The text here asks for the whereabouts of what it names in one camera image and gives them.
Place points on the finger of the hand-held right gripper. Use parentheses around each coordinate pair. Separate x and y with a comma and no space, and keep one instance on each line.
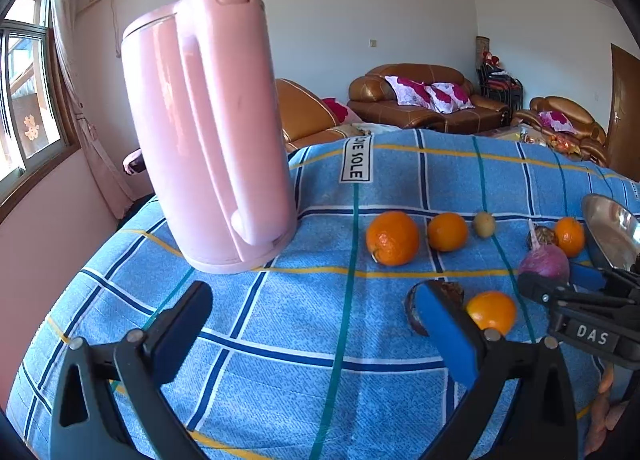
(587,276)
(537,286)

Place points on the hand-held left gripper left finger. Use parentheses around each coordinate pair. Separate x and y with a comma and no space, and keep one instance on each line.
(175,340)

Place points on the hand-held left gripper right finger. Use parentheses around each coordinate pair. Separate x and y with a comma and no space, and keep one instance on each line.
(445,335)

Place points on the cut passion fruit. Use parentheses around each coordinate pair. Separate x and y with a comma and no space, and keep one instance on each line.
(412,312)

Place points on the metal bowl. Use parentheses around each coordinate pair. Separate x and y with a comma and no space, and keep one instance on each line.
(612,230)

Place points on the brown kiwi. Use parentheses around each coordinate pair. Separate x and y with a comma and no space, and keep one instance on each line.
(484,224)

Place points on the large orange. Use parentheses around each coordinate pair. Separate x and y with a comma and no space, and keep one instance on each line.
(392,238)

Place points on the person's right hand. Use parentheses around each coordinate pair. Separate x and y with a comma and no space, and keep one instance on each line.
(614,420)

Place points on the blue plaid blanket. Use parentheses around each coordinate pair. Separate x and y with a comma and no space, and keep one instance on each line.
(280,330)

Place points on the wooden coffee table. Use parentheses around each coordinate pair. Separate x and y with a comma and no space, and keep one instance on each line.
(545,138)

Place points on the small floral cushion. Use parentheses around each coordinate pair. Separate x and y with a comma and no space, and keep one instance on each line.
(556,121)

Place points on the brown leather armchair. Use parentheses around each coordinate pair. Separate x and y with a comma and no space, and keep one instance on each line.
(582,112)

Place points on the brown wooden door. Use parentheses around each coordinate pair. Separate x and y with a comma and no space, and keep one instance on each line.
(625,109)

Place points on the pink electric kettle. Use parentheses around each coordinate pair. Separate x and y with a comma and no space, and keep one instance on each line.
(200,139)

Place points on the stack of dark chairs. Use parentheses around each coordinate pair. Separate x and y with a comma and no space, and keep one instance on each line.
(500,84)

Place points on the pile of clothes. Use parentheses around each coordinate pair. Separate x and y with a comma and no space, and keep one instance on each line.
(367,128)

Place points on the brown leather sofa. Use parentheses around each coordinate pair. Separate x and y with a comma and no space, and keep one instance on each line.
(380,109)

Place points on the tall patterned vase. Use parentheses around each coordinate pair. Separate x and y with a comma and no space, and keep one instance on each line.
(482,52)

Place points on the red floral cushion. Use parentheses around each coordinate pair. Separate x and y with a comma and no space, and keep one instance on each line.
(340,110)

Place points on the orange leather armchair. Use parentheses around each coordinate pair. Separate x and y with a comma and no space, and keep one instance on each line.
(305,114)

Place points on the pink curtain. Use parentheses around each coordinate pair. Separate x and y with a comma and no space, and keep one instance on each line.
(85,89)

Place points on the window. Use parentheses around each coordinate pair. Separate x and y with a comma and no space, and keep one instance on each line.
(30,89)

